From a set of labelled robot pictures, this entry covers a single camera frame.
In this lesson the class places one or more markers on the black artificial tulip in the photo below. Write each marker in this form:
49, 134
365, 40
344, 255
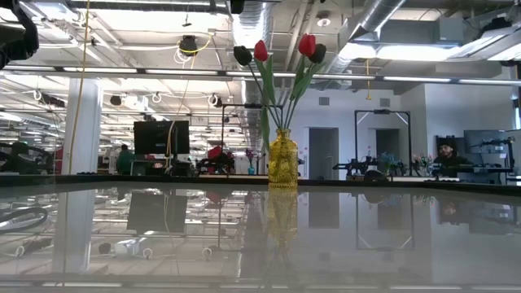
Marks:
242, 55
318, 53

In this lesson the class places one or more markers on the red artificial tulip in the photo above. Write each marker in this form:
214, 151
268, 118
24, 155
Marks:
261, 51
307, 45

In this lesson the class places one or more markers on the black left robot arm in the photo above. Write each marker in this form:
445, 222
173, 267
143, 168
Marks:
30, 40

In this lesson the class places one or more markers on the black background robot arm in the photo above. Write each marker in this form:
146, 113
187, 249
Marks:
358, 166

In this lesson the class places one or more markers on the teal vase with flowers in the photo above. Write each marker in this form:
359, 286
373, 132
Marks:
251, 167

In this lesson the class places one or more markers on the yellow glass vase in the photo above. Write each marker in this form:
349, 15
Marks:
283, 163

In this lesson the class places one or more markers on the red chair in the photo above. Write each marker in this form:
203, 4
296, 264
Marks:
214, 152

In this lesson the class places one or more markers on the grey door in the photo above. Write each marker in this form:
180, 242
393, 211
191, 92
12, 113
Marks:
323, 152

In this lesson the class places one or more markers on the black monitor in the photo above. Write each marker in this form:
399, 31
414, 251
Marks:
154, 138

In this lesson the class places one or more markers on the red tulips with green stems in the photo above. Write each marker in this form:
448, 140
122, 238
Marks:
252, 24

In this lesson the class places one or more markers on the blue flower bunch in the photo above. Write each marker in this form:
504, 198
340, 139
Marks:
386, 159

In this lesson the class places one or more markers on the person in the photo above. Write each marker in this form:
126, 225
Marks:
124, 160
447, 154

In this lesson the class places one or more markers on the white round ceiling fixture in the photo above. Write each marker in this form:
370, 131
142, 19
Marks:
323, 20

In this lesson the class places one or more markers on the pink flower bunch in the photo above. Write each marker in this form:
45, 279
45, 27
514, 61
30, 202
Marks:
422, 158

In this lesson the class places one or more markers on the white square pillar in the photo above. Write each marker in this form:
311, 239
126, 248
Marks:
87, 134

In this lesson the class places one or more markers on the ceiling light panel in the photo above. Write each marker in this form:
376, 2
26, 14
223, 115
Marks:
407, 53

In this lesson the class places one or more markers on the grey monitor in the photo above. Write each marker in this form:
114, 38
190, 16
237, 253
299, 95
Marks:
484, 140

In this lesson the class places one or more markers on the black metal rig frame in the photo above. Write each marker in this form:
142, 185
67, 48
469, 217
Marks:
382, 111
244, 106

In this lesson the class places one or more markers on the black ceiling camera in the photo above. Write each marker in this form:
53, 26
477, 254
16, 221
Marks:
188, 45

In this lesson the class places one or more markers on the silver ceiling duct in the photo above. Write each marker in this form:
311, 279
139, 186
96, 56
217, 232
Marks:
366, 20

